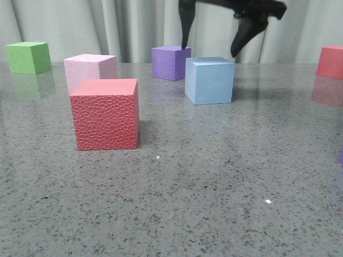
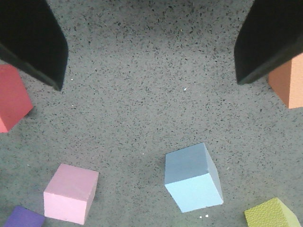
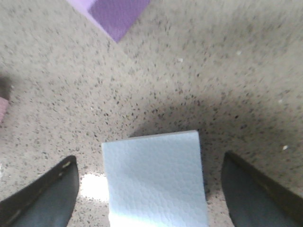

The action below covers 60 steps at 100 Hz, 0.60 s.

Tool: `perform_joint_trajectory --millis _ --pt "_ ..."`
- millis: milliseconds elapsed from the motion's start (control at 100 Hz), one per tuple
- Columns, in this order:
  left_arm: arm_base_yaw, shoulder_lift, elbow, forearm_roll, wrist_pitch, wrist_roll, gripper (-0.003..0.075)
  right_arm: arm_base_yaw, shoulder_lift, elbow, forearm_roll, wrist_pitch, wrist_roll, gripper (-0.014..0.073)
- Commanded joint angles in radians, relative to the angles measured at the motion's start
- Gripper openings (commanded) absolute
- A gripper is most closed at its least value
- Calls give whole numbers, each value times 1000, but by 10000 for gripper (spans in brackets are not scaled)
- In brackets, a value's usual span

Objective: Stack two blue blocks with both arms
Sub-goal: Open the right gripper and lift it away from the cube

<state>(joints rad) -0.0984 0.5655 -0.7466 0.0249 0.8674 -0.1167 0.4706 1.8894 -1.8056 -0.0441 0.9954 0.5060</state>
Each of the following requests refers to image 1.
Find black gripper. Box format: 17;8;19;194
178;0;287;58

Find light blue foam cube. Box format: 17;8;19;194
185;57;235;105

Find dark purple foam cube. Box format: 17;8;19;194
151;46;192;81

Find grey pleated curtain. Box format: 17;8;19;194
1;1;342;64

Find smooth red foam cube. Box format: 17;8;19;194
317;45;343;79

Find pink foam cube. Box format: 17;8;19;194
64;54;118;94

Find textured red foam cube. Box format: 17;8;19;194
70;78;139;150

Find light purple foam cube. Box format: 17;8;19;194
338;149;343;164

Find green foam cube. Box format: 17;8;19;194
5;42;52;74

